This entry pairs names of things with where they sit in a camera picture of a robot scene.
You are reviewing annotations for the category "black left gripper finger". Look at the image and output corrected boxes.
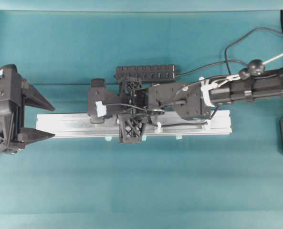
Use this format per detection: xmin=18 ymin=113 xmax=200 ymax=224
xmin=21 ymin=82 xmax=55 ymax=111
xmin=17 ymin=127 xmax=55 ymax=145

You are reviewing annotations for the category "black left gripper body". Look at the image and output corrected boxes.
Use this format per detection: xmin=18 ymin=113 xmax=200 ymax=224
xmin=0 ymin=70 xmax=26 ymax=155

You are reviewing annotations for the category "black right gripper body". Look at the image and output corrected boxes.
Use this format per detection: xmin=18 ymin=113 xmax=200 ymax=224
xmin=117 ymin=78 xmax=160 ymax=144

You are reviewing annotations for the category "black USB cable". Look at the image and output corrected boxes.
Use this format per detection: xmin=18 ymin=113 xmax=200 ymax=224
xmin=155 ymin=27 xmax=283 ymax=127

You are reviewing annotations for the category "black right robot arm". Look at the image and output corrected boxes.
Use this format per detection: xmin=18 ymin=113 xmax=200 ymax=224
xmin=115 ymin=60 xmax=283 ymax=143

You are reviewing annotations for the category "black USB hub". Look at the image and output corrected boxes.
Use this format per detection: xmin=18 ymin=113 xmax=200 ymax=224
xmin=115 ymin=64 xmax=177 ymax=83

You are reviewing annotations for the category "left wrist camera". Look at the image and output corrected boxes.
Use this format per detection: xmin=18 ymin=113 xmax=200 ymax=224
xmin=0 ymin=64 xmax=22 ymax=106

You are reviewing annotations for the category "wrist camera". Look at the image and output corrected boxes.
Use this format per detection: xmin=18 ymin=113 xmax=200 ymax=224
xmin=0 ymin=64 xmax=22 ymax=106
xmin=87 ymin=78 xmax=121 ymax=124

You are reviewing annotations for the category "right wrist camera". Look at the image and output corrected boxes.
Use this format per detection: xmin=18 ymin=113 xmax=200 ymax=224
xmin=87 ymin=78 xmax=121 ymax=124

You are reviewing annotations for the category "silver aluminium extrusion rail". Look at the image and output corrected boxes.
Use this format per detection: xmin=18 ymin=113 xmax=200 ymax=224
xmin=36 ymin=110 xmax=232 ymax=138

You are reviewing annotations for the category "black hub power cable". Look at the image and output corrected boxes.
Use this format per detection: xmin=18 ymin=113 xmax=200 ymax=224
xmin=174 ymin=59 xmax=249 ymax=78

